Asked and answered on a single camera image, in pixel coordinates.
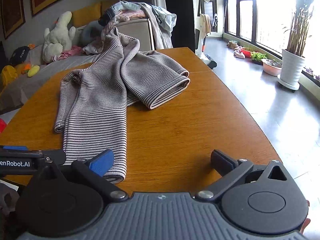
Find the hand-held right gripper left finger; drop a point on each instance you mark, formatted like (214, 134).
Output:
(102, 162)

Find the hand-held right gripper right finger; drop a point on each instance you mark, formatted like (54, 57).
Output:
(222, 161)

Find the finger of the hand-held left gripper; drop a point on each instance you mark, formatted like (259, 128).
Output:
(15, 148)

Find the striped grey sweater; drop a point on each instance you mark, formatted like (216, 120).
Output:
(100, 105)

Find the pile of mixed clothes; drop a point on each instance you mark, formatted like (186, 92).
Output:
(140, 10)

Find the person's right hand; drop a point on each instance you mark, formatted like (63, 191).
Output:
(307, 226)

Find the grey sofa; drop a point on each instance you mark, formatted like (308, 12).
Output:
(37, 77)

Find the yellow plush toy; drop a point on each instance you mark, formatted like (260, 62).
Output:
(8, 73)

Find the small yellow-green plush toy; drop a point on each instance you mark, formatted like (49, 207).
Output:
(33, 71)

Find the orange plush toy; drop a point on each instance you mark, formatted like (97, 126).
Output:
(23, 68)

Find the black cap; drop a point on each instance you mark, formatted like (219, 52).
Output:
(20, 53)

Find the pink basin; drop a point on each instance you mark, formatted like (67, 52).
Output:
(271, 70)

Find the pink slipper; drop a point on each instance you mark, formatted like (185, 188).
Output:
(241, 55)
(237, 50)

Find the pink cloth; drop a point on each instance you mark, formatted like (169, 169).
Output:
(70, 52)

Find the red basin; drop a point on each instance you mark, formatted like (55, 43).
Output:
(246, 53)

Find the tray of green plants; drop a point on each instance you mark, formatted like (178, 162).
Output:
(258, 56)

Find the white duck plush toy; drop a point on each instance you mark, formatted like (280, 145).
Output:
(56, 42)

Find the potted palm in white pot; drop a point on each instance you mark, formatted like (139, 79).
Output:
(291, 67)

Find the crumpled floral cloth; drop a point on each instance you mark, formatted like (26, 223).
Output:
(93, 46)

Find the brown plush slipper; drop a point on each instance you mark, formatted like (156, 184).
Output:
(232, 45)

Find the white upright floor cleaner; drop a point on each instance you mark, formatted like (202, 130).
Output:
(200, 42)

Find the small succulent pot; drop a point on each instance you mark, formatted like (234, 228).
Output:
(310, 71)

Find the grey neck pillow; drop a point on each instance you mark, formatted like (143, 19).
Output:
(87, 30)

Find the beige hanging towel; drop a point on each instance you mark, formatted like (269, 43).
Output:
(205, 23)

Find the yellow sofa cushion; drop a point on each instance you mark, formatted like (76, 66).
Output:
(107, 5)
(85, 15)

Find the dark curtain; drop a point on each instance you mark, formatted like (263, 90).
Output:
(178, 12)

